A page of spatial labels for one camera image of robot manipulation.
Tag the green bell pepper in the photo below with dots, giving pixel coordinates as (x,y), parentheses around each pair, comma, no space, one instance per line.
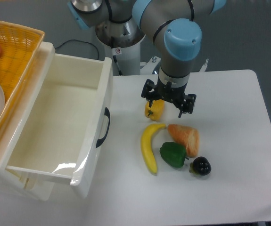
(173,154)

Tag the white drawer cabinet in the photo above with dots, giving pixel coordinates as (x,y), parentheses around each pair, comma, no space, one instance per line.
(13,181)

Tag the yellow bell pepper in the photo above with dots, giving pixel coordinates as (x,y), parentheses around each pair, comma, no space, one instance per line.
(154,112)

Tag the bread loaf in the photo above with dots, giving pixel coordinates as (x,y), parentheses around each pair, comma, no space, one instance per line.
(186,136)

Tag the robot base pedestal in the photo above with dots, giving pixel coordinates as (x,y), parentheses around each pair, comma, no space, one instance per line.
(122,44)

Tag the yellow banana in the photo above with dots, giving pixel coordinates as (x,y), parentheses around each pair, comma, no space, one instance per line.
(146,145)

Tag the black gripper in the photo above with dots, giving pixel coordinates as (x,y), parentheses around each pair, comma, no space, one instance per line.
(171,90)

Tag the dark purple mangosteen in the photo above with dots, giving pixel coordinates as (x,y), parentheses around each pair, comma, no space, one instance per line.
(200,166)

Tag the orange woven basket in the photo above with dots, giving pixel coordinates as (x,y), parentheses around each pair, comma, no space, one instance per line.
(19,46)

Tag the black drawer handle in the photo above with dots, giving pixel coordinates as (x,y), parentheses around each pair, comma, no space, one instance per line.
(105,128)

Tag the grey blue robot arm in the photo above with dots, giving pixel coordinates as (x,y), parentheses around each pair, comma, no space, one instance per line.
(169,24)

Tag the white open drawer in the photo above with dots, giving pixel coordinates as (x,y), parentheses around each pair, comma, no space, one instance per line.
(58,141)

